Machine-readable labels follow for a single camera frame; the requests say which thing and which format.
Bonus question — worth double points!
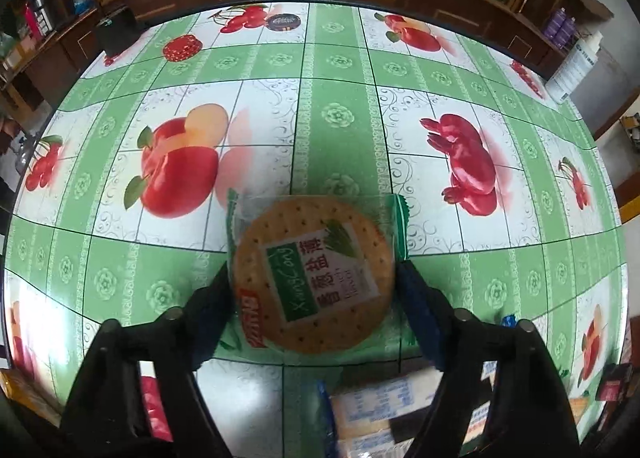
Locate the black table clamp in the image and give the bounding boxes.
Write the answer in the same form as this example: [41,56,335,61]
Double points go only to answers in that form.
[95,5,138,53]

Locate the red snack packet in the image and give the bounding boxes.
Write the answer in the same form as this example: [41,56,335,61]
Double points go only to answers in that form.
[140,375,173,441]

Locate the cardboard box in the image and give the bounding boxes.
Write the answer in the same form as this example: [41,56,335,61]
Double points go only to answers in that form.
[570,0,615,23]

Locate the green round cracker packet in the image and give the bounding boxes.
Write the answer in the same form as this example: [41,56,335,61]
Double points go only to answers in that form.
[220,188,421,354]

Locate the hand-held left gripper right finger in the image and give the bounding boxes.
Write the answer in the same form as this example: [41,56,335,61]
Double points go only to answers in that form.
[395,260,583,458]

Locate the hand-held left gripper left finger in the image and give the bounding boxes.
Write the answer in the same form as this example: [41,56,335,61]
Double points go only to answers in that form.
[59,262,236,458]

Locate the purple cans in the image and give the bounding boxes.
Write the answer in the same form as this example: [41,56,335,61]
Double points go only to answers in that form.
[542,8,578,41]

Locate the white plastic bottle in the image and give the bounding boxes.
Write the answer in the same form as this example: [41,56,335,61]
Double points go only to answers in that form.
[545,32,603,104]

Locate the blue white snack packet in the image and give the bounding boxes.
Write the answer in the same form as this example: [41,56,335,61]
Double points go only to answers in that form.
[316,368,446,458]

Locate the pink packet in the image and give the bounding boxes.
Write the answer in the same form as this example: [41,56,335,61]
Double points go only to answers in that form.
[24,2,44,39]

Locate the green fruit print tablecloth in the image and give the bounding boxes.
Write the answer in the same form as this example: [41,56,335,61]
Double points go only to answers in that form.
[2,2,631,458]

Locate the dark red box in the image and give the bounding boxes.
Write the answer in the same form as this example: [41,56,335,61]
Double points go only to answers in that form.
[595,363,633,404]

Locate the dark round sticker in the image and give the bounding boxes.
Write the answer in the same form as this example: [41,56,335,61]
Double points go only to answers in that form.
[265,12,302,32]

